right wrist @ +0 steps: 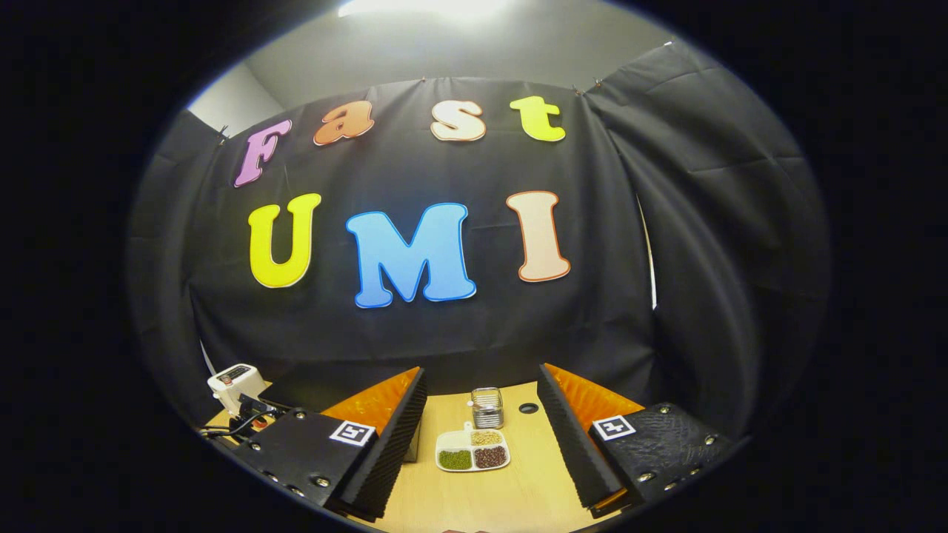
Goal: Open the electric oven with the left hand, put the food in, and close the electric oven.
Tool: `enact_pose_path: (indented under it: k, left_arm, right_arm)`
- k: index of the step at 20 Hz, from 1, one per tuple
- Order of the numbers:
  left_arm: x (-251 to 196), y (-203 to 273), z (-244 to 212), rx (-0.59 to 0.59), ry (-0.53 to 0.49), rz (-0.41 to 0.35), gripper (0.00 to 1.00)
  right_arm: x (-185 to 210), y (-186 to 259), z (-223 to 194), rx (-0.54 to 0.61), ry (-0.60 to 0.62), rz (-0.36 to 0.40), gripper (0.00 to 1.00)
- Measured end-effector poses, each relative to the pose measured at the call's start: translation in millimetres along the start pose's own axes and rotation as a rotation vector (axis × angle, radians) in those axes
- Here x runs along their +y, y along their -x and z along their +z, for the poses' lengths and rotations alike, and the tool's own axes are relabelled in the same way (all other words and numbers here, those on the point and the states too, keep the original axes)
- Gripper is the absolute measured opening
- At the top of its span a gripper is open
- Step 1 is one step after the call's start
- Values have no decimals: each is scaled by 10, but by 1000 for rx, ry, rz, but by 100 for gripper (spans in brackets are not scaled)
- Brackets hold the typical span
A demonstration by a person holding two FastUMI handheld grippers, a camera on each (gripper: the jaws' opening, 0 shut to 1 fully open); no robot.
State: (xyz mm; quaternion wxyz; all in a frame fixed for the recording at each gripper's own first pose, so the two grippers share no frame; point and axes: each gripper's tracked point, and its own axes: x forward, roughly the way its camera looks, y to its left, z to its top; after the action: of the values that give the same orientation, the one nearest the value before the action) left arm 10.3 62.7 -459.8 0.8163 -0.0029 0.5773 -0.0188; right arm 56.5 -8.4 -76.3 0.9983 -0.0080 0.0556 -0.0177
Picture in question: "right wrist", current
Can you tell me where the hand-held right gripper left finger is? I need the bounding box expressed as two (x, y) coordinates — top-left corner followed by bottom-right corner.
(236, 366), (429, 520)

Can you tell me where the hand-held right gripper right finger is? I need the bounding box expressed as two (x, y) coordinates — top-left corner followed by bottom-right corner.
(536, 363), (735, 519)

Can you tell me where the white divided bean plate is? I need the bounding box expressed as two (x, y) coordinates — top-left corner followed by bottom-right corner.
(435, 422), (512, 473)

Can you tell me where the glass toothpick holder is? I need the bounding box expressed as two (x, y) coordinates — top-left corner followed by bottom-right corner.
(471, 387), (505, 430)

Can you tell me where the white toaster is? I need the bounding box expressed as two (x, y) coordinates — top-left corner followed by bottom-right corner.
(207, 363), (269, 415)

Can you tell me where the black backdrop cloth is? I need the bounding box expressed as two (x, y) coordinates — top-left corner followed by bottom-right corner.
(126, 41), (834, 438)

